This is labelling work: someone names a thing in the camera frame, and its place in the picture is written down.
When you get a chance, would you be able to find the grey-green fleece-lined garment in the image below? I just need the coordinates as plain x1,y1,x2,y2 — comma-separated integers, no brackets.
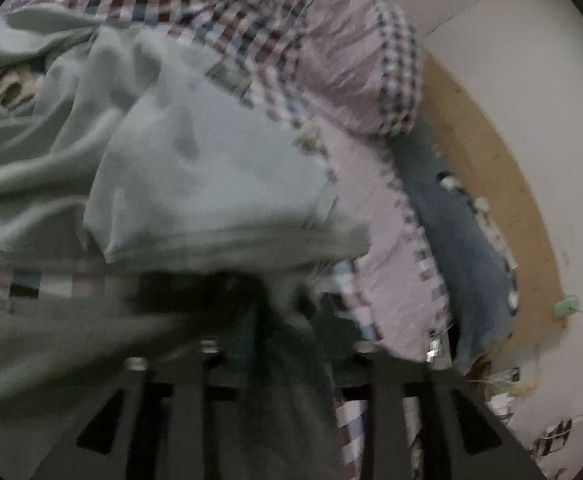
0,2,372,480

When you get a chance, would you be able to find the yellow-brown wooden board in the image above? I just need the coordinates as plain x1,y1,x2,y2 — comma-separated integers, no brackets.
421,55,572,361

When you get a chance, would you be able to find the checked bed sheet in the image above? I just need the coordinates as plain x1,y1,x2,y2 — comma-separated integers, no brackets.
0,260,372,480

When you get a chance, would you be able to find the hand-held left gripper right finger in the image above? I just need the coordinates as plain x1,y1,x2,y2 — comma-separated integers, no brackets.
316,295,547,480

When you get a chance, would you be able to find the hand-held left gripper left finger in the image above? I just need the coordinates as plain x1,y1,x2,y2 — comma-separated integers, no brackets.
29,305,258,480

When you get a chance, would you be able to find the small green object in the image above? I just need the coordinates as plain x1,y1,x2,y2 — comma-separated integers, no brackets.
554,295,582,318

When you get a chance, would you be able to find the pink checked patchwork quilt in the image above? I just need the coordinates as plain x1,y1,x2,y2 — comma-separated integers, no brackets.
2,0,422,137

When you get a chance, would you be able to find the beige striped cloth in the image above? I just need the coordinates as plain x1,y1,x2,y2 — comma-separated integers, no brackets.
0,62,40,111

